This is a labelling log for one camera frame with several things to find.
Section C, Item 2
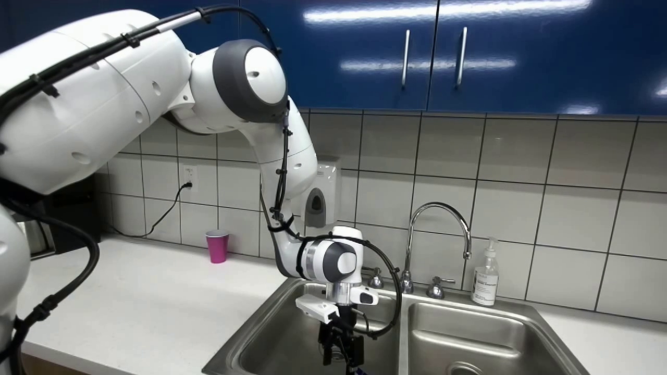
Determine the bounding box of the black countertop appliance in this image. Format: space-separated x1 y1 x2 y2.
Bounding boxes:
19 172 107 258

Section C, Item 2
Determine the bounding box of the pink plastic cup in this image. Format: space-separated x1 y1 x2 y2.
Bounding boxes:
205 231 231 266

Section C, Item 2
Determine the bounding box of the white wall soap dispenser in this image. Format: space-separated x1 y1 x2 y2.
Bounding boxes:
302 161 340 231

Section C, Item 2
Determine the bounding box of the black power cord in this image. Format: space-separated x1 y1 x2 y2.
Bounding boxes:
144 180 194 239

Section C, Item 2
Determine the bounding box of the silver cabinet bar handle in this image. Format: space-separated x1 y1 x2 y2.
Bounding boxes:
401 26 413 91
455 24 469 90

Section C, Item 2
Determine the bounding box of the thick black robot conduit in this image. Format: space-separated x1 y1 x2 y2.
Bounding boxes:
0 200 104 375

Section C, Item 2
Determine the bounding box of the white wall outlet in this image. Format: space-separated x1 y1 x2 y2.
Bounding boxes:
177 163 201 203

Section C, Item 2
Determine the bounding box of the clear pump soap bottle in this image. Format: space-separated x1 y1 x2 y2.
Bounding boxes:
472 237 500 309

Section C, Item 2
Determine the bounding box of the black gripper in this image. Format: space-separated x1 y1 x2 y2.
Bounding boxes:
317 309 368 375

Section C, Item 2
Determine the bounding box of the round sink drain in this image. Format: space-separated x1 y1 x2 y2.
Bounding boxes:
447 361 486 375

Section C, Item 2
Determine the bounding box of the chrome gooseneck faucet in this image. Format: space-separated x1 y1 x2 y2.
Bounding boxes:
401 200 475 296

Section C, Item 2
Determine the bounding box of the glossy blue cabinet door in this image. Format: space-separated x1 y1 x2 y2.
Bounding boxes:
430 0 667 119
0 0 438 113

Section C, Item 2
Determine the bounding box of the stainless steel double sink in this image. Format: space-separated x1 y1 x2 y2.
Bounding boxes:
201 275 591 375

